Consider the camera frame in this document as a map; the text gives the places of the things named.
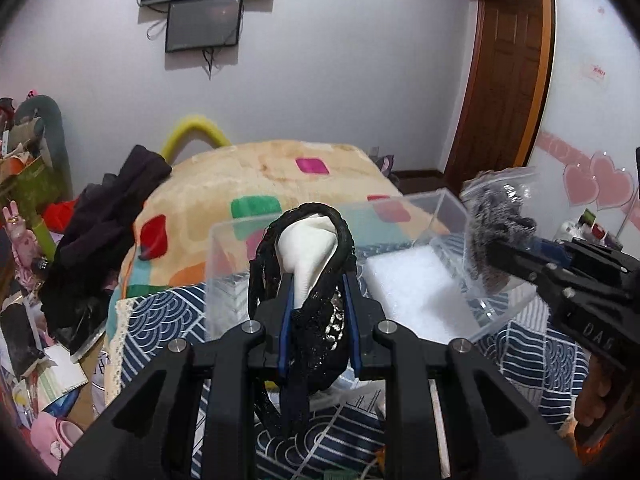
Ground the grey fuzzy scrunchie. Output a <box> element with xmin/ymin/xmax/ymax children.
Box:
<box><xmin>460</xmin><ymin>167</ymin><xmax>537</xmax><ymax>297</ymax></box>

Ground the black lace white cloth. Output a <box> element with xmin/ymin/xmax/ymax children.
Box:
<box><xmin>247</xmin><ymin>201</ymin><xmax>359</xmax><ymax>441</ymax></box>

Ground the white foam block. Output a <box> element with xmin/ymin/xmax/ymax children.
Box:
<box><xmin>362</xmin><ymin>246</ymin><xmax>480</xmax><ymax>344</ymax></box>

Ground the clear plastic storage box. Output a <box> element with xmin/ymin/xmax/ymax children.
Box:
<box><xmin>203</xmin><ymin>186</ymin><xmax>539</xmax><ymax>346</ymax></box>

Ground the white wardrobe sliding door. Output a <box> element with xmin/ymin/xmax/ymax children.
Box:
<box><xmin>529</xmin><ymin>0</ymin><xmax>639</xmax><ymax>256</ymax></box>

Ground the navy white patterned tablecloth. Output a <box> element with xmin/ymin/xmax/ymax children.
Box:
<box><xmin>93</xmin><ymin>256</ymin><xmax>588</xmax><ymax>479</ymax></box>

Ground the colourful patterned beige blanket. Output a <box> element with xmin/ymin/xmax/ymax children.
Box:
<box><xmin>111</xmin><ymin>140</ymin><xmax>448</xmax><ymax>304</ymax></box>

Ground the brown wooden door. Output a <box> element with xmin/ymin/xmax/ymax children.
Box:
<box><xmin>444</xmin><ymin>0</ymin><xmax>554</xmax><ymax>193</ymax></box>

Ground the dark clothes pile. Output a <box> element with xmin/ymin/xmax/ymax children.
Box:
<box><xmin>38</xmin><ymin>145</ymin><xmax>171</xmax><ymax>354</ymax></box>

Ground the yellow curved foam tube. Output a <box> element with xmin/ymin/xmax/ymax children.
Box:
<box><xmin>160</xmin><ymin>115</ymin><xmax>232</xmax><ymax>165</ymax></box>

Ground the pink bunny plush toy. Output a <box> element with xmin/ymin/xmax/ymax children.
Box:
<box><xmin>2</xmin><ymin>200</ymin><xmax>50</xmax><ymax>292</ymax></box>

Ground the pink slipper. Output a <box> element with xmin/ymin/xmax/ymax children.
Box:
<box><xmin>30</xmin><ymin>412</ymin><xmax>84</xmax><ymax>474</ymax></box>

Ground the green cardboard box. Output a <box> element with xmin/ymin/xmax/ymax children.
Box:
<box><xmin>1</xmin><ymin>157</ymin><xmax>66</xmax><ymax>221</ymax></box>

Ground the grey green upholstered chair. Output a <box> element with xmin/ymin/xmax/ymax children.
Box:
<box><xmin>14</xmin><ymin>94</ymin><xmax>73</xmax><ymax>200</ymax></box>

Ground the small black wall monitor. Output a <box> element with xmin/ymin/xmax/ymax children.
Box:
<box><xmin>165</xmin><ymin>0</ymin><xmax>243</xmax><ymax>53</ymax></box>

